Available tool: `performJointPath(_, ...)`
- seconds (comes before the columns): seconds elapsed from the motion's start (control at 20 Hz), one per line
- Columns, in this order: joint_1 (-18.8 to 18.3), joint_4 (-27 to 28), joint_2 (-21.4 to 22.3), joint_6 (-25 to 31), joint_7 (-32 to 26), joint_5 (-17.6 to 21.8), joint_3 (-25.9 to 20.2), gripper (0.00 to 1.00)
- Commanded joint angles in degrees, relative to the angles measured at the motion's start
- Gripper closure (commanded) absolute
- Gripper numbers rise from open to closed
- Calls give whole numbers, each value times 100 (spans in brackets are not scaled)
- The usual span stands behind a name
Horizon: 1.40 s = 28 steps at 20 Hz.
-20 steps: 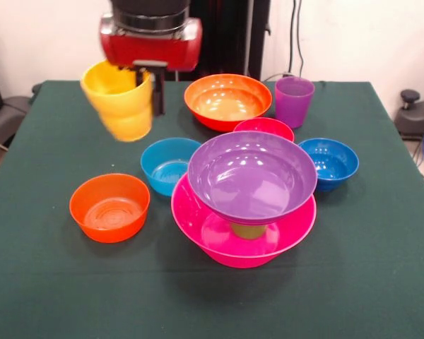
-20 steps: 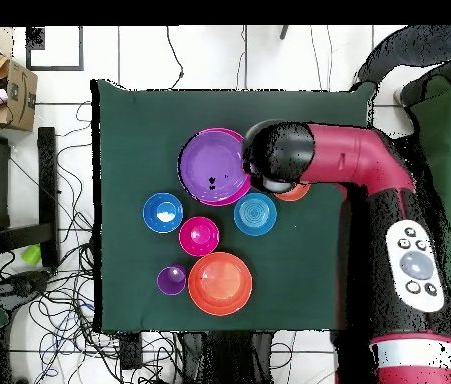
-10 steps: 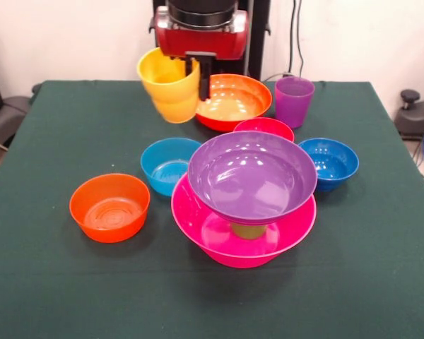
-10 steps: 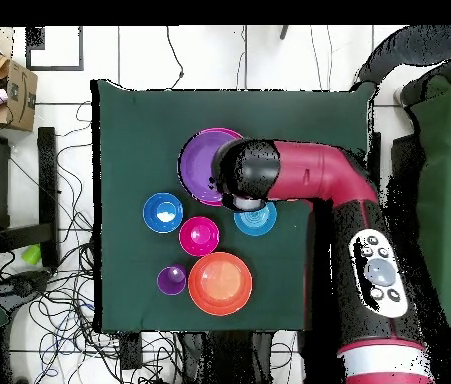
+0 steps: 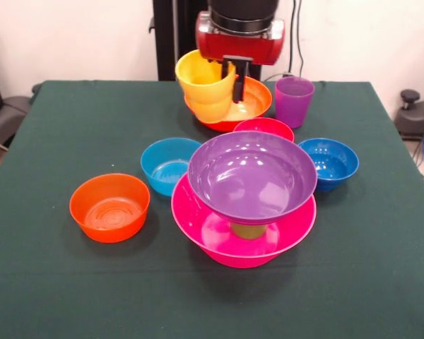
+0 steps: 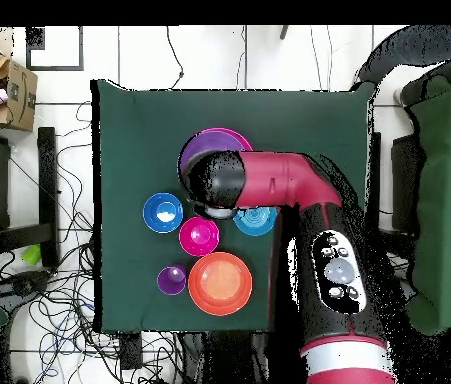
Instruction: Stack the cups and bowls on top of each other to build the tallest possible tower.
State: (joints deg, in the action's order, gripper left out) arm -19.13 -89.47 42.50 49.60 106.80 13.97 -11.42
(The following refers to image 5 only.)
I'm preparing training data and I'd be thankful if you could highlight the large purple bowl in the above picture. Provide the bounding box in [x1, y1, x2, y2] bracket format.
[187, 131, 318, 227]

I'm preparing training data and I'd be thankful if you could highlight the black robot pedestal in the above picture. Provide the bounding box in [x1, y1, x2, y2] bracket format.
[148, 0, 271, 82]

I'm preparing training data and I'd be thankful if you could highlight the green cup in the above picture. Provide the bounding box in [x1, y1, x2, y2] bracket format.
[231, 222, 268, 241]

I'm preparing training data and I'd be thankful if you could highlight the small red bowl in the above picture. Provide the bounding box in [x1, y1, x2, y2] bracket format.
[232, 117, 295, 142]

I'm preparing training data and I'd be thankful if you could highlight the purple cup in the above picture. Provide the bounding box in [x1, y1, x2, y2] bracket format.
[274, 76, 316, 129]

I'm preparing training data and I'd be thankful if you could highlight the light blue bowl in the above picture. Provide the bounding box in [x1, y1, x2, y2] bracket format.
[140, 137, 202, 198]

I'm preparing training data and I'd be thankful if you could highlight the yellow cup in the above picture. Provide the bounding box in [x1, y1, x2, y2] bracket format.
[175, 49, 237, 123]

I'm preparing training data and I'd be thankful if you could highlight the thin black wall cable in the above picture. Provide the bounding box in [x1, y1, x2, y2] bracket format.
[296, 0, 305, 78]
[288, 0, 298, 77]

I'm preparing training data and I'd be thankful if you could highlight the large orange bowl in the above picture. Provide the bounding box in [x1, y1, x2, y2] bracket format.
[184, 76, 273, 133]

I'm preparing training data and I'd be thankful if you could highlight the small orange-red bowl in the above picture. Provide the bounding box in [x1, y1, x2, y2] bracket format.
[69, 172, 151, 244]

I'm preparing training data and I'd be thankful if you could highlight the large pink bowl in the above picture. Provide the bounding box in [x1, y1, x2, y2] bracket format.
[170, 172, 317, 269]

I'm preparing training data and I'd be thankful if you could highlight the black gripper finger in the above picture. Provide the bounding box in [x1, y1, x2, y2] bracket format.
[232, 61, 250, 104]
[221, 59, 235, 81]

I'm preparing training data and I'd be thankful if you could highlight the black stand with knob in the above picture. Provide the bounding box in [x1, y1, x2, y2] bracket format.
[395, 89, 424, 141]

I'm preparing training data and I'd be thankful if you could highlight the dark blue bowl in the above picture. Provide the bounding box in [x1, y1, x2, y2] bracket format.
[298, 138, 360, 193]

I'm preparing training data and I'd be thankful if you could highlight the dark green table cloth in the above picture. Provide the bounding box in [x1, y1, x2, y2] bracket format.
[0, 80, 424, 339]

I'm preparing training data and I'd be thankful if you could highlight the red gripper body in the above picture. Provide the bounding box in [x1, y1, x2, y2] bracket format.
[194, 10, 286, 66]

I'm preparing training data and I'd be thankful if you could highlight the black stand base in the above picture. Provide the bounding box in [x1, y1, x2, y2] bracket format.
[0, 95, 33, 148]

